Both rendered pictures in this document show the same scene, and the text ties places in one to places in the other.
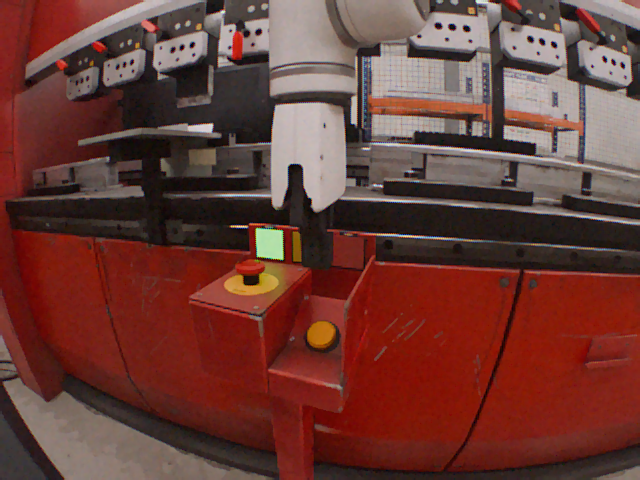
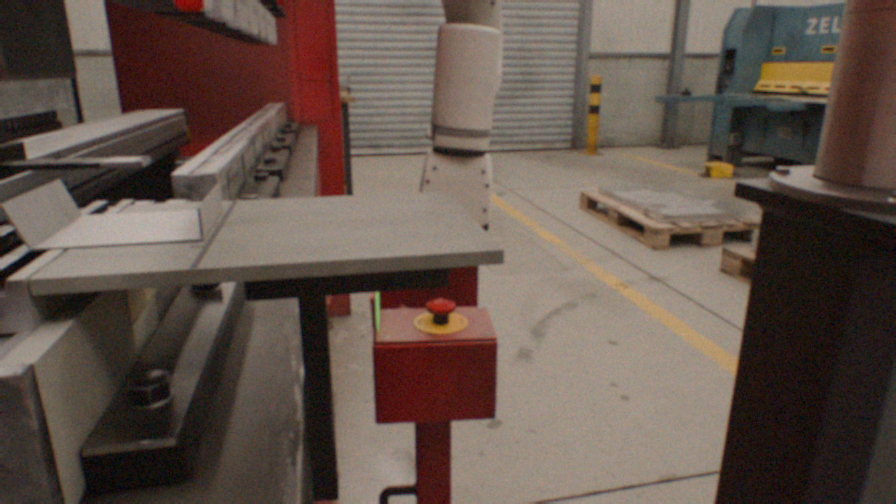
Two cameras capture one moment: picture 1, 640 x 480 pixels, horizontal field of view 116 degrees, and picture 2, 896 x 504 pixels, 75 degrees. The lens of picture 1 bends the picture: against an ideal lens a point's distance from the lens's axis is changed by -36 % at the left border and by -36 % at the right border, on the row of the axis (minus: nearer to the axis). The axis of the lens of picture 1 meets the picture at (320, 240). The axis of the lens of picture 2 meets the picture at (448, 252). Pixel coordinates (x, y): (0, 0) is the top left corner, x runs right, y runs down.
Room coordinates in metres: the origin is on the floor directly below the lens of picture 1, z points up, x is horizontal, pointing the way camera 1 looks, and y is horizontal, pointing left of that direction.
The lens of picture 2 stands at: (0.65, 0.76, 1.11)
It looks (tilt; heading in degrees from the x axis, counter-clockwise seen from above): 17 degrees down; 247
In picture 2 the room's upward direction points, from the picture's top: straight up
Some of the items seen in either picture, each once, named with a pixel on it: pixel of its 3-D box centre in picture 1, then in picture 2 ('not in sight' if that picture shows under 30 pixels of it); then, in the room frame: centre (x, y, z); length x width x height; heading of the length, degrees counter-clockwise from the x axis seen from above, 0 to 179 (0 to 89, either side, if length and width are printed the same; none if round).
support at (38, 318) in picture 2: (184, 143); (72, 264); (0.73, 0.33, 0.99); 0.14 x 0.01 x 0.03; 79
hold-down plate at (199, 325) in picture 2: (194, 182); (188, 350); (0.67, 0.29, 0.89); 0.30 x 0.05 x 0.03; 79
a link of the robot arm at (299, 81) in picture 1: (314, 87); (458, 138); (0.31, 0.01, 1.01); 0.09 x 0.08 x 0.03; 161
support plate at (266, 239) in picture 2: (153, 137); (291, 230); (0.59, 0.34, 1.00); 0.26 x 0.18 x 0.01; 169
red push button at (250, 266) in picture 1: (250, 275); (440, 314); (0.37, 0.09, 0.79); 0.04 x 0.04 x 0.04
